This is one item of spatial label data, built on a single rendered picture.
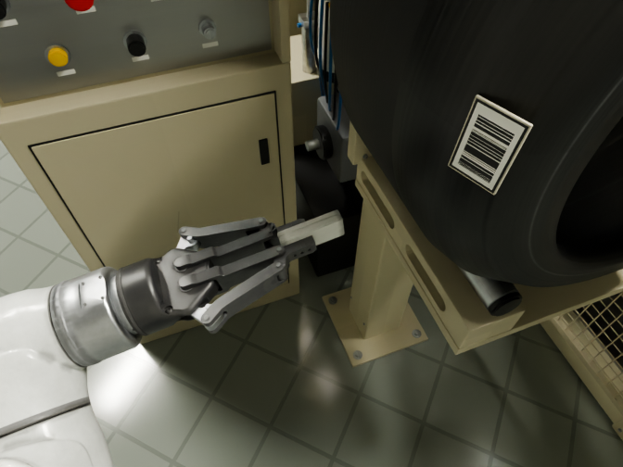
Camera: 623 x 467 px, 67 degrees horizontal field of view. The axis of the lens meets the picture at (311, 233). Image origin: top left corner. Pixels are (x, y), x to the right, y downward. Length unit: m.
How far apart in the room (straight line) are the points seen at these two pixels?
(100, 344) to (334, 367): 1.11
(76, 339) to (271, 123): 0.68
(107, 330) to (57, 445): 0.10
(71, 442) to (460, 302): 0.48
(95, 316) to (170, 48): 0.60
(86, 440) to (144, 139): 0.64
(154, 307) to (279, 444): 1.03
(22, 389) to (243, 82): 0.68
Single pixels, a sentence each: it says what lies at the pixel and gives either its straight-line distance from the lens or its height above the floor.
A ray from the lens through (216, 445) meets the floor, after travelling 1.49.
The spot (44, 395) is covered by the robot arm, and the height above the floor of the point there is 1.00.
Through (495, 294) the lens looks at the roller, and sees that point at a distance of 0.63.
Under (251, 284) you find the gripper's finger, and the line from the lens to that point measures 0.47.
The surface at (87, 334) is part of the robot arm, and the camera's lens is 0.50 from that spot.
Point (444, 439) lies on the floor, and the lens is 1.52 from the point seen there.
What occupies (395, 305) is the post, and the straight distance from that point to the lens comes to 1.43.
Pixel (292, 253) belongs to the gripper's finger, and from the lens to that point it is 0.49.
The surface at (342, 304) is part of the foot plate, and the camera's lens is 1.62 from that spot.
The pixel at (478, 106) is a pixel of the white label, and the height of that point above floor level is 1.24.
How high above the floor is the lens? 1.43
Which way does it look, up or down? 52 degrees down
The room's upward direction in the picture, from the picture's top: straight up
